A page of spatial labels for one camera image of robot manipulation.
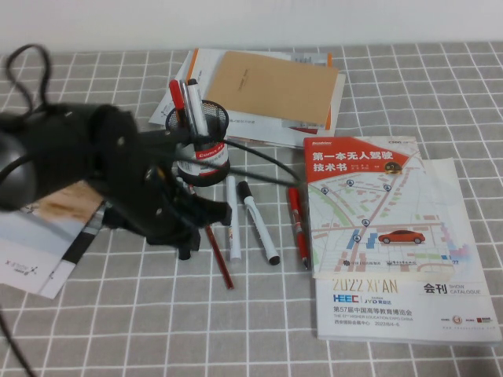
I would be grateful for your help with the white show catalogue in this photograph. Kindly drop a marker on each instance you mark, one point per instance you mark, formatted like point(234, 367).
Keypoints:
point(393, 310)

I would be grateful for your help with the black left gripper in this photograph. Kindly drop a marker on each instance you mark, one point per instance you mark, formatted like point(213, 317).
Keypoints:
point(169, 220)

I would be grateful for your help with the brown kraft notebook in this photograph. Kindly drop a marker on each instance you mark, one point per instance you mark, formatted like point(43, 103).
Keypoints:
point(271, 86)

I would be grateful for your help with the white paint marker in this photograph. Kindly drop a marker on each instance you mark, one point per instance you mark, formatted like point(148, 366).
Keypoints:
point(234, 235)

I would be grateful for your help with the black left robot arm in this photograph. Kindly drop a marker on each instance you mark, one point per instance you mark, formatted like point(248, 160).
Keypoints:
point(70, 149)

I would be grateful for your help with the red capped pen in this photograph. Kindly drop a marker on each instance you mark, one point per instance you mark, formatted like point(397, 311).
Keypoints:
point(175, 96)

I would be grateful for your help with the black mesh pen holder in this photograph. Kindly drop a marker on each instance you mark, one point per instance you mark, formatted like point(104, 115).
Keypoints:
point(212, 165)

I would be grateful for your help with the thin dark grey pen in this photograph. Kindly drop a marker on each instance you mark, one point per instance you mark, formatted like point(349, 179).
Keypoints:
point(184, 100)

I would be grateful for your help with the white brochure with dark photos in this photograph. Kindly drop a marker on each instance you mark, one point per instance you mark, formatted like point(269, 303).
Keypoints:
point(72, 253)

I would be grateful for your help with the dark red pencil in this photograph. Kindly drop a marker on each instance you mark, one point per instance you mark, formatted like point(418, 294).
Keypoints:
point(221, 261)

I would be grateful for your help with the red retractable pen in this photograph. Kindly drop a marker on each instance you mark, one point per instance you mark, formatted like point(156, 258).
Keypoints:
point(298, 228)

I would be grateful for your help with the white printed booklet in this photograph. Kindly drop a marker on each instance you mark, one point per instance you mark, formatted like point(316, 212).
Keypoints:
point(267, 131)

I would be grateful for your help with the red cover self-driving car book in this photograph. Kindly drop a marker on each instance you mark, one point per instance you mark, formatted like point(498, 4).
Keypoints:
point(361, 204)

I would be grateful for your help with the grey white grid tablecloth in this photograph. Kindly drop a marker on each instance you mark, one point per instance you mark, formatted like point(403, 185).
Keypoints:
point(353, 78)

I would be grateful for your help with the white marker with black cap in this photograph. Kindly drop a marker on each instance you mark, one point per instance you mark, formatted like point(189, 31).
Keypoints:
point(257, 224)

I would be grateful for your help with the grey marker with black cap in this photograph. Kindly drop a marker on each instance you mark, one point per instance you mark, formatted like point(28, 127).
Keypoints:
point(196, 106)

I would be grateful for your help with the desert car brochure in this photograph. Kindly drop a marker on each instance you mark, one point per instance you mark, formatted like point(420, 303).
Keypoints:
point(39, 235)

